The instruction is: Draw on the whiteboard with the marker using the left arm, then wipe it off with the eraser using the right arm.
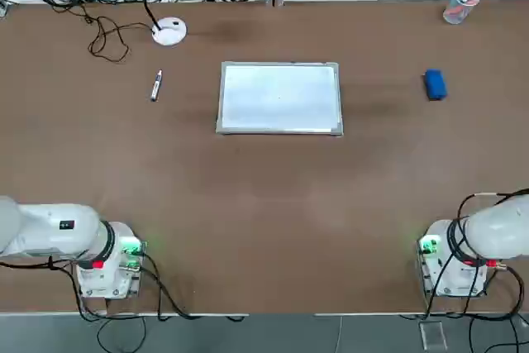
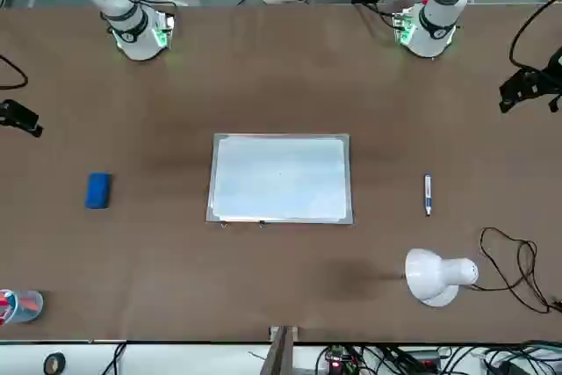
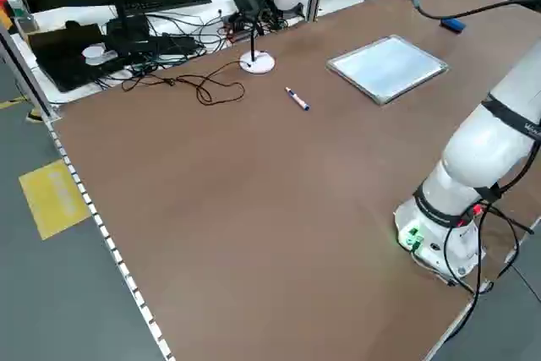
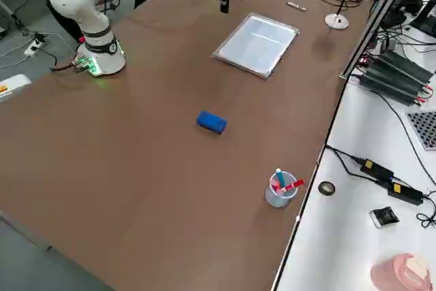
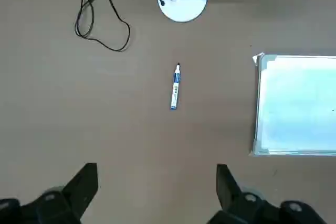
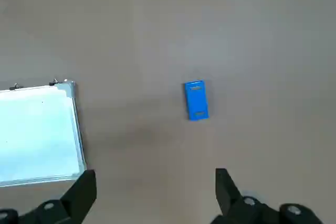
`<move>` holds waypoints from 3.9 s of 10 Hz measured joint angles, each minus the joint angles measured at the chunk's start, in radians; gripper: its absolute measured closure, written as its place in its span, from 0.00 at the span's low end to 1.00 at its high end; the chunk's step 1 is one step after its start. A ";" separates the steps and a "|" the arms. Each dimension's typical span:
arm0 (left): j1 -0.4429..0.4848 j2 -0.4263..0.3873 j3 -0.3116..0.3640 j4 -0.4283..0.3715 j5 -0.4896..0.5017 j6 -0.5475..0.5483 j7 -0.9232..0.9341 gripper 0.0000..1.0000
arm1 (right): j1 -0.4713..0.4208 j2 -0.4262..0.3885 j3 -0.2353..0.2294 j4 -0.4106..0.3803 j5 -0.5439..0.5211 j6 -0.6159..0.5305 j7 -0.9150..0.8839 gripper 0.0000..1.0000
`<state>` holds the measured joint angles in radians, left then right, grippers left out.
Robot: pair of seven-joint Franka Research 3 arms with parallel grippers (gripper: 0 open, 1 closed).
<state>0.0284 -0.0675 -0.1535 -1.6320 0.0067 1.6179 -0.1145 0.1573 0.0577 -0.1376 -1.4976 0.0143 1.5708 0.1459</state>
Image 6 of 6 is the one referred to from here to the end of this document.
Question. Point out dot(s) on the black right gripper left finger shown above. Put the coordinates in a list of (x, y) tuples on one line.
[(78, 195)]

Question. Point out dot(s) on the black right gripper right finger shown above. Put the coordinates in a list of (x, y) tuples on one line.
[(228, 197)]

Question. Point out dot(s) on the blue whiteboard eraser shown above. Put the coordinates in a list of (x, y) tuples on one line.
[(197, 100)]

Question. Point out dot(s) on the silver framed whiteboard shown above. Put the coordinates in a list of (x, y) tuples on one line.
[(36, 134)]

